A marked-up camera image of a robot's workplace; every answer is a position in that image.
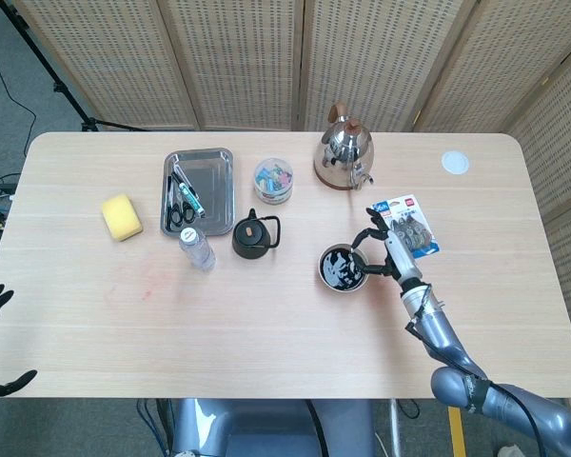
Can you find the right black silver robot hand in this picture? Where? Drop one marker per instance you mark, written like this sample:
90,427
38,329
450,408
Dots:
402,259

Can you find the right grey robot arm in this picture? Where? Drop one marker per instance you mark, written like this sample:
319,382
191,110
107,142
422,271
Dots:
438,328

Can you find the cup of black coffee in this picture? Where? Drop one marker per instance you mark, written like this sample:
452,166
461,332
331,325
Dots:
335,271

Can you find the blue correction tape pack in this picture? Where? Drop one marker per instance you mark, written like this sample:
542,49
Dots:
416,224

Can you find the white round table grommet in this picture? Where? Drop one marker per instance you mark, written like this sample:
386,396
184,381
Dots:
455,162

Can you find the stainless steel kettle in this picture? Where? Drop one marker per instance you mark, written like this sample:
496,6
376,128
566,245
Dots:
342,152

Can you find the clear jar of binder clips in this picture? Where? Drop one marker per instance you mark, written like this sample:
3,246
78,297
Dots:
273,183

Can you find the small black teapot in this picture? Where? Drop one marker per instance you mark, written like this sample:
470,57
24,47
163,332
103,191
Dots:
249,238

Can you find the yellow sponge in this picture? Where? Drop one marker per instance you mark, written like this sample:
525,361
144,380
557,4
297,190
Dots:
121,216

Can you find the grey metal table leg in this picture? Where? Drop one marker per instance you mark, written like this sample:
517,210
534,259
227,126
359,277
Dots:
396,428

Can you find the stainless steel tray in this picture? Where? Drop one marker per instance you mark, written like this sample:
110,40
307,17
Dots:
211,190

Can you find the clear plastic water bottle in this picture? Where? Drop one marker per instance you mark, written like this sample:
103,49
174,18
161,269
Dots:
197,252

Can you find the black scissors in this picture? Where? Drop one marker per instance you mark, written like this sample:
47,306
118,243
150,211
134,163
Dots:
176,215

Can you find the black pen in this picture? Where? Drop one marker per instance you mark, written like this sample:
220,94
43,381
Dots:
170,190

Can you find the grey robot torso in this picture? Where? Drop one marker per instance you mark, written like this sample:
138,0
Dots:
266,428

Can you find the green white marker pen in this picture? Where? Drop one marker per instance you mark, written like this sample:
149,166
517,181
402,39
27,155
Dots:
192,197

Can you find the black tripod stand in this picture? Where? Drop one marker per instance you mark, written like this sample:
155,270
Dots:
62,88

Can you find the wooden rattan folding screen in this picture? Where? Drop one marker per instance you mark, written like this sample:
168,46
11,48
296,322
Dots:
247,62

